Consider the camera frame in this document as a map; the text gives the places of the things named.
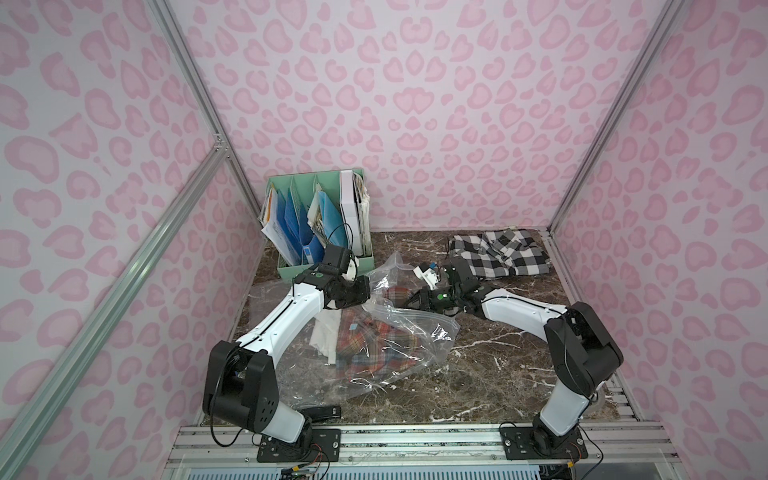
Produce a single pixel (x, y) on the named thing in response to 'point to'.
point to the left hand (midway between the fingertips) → (371, 289)
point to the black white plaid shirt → (502, 253)
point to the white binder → (350, 210)
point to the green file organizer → (302, 214)
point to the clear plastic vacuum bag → (304, 375)
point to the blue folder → (332, 220)
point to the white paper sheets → (269, 223)
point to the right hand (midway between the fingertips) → (402, 307)
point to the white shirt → (326, 332)
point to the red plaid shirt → (369, 349)
